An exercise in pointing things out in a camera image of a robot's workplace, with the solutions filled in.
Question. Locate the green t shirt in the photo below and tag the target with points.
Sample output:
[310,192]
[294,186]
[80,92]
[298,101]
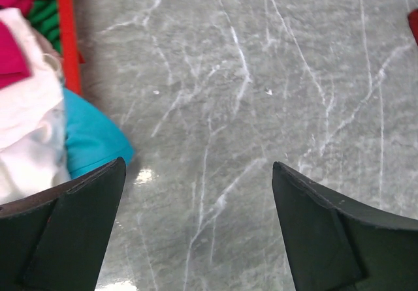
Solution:
[44,17]

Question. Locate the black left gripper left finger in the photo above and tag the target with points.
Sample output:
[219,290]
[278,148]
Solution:
[57,239]

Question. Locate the dark red t shirt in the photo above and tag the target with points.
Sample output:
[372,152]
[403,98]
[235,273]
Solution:
[413,23]

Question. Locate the red plastic bin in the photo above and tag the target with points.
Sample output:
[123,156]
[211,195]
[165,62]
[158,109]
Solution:
[70,52]

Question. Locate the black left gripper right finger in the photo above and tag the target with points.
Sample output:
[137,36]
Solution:
[334,242]

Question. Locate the turquoise t shirt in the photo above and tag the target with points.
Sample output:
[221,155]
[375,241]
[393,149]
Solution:
[92,139]

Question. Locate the pink t shirt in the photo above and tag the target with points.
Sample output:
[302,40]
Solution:
[14,65]

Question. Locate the white t shirt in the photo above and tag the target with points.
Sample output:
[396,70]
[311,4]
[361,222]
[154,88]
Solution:
[33,118]

